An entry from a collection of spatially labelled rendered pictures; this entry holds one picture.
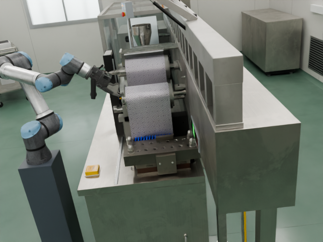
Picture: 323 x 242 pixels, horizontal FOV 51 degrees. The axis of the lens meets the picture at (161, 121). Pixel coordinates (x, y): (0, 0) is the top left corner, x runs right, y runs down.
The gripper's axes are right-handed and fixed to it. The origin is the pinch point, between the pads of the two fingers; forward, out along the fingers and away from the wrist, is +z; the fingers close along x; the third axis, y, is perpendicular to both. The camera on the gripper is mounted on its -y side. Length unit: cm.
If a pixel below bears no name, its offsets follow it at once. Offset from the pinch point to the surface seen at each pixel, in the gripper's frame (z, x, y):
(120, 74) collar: -3.0, 21.3, 4.7
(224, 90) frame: 12, -89, 48
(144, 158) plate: 25.3, -26.7, -12.9
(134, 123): 15.0, -7.0, -7.1
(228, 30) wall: 190, 549, 61
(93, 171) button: 8.5, -20.1, -38.1
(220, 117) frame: 16, -89, 41
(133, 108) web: 9.9, -7.0, 0.6
